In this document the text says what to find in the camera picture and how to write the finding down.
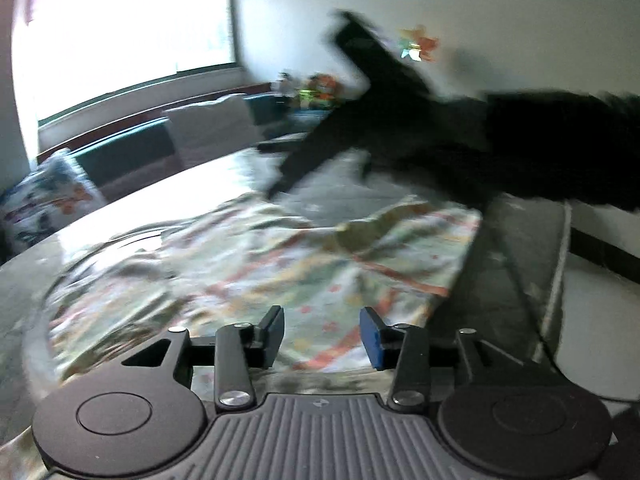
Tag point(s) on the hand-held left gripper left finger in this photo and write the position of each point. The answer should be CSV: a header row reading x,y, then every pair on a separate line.
x,y
275,331

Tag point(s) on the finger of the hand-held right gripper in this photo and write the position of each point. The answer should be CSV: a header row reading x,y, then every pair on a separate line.
x,y
325,142
372,55

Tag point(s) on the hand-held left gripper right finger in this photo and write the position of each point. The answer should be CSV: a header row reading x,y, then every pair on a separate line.
x,y
372,341

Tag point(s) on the floral patterned garment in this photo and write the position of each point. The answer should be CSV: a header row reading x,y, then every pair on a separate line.
x,y
280,280

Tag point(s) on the colourful toys pile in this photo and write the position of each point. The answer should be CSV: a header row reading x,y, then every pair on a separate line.
x,y
317,90

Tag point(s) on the white sofa cushion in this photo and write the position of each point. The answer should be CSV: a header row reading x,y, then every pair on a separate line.
x,y
212,130

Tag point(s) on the grey mat with white edge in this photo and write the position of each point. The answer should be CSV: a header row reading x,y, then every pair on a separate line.
x,y
525,270

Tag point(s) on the teal sofa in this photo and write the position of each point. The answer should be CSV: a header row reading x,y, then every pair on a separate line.
x,y
125,157

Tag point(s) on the large bright window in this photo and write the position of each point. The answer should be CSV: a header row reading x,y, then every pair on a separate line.
x,y
125,30

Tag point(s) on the floral print pillow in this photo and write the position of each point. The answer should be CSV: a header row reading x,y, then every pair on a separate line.
x,y
47,200

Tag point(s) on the colourful pinwheel wall decoration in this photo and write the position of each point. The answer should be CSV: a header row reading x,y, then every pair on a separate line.
x,y
419,45

